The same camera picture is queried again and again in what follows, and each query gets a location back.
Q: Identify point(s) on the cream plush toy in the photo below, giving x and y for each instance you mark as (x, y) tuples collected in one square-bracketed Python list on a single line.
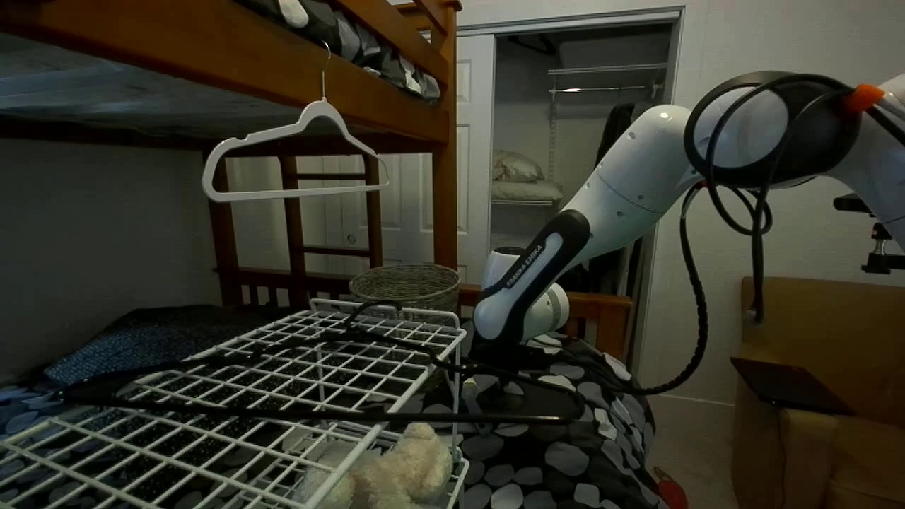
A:
[(404, 470)]

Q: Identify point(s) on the white plastic clothes hanger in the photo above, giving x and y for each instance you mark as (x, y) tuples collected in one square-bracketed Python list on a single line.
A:
[(322, 108)]

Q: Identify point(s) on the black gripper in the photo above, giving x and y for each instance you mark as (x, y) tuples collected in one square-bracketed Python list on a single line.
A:
[(503, 355)]

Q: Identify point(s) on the pebble pattern bunk bedding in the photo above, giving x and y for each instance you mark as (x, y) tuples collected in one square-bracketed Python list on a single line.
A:
[(377, 53)]

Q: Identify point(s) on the red object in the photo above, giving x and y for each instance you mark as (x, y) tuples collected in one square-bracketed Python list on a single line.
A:
[(670, 491)]

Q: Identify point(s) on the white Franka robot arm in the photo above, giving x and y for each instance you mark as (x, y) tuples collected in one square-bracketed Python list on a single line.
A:
[(623, 187)]

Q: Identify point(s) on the dark blue pillow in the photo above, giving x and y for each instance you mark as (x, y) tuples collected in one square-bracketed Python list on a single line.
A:
[(142, 344)]

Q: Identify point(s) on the dark laptop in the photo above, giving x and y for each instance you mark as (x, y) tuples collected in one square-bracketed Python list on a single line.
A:
[(786, 387)]

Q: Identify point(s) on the cardboard box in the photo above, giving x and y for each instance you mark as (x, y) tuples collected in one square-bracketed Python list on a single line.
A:
[(830, 350)]

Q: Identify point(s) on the folded white bedding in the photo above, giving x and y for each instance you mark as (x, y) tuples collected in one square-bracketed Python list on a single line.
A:
[(517, 174)]

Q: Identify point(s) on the brown wooden bunk bed frame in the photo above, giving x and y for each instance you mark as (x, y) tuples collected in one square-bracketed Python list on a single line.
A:
[(234, 46)]

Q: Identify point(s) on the black pebble pattern duvet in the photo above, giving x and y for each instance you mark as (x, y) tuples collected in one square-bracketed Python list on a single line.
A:
[(554, 433)]

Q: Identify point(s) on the grey woven basket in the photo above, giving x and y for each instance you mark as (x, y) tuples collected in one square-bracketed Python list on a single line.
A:
[(404, 285)]

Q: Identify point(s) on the black camera on tripod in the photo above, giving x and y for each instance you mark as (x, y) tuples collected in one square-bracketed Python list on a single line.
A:
[(879, 242)]

